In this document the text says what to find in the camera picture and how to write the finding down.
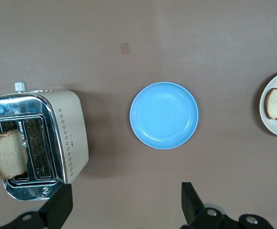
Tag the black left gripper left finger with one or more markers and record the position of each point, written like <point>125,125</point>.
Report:
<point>57,207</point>

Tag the beige chrome toaster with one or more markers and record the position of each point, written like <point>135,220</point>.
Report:
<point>69,119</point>

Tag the small brown tape patch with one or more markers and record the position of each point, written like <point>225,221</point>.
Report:
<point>125,48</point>

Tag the blue plate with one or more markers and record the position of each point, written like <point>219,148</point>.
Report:
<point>164,115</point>

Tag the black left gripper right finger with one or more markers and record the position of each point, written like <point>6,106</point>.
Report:
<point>195,214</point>

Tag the beige plate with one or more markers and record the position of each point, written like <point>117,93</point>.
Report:
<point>264,124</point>

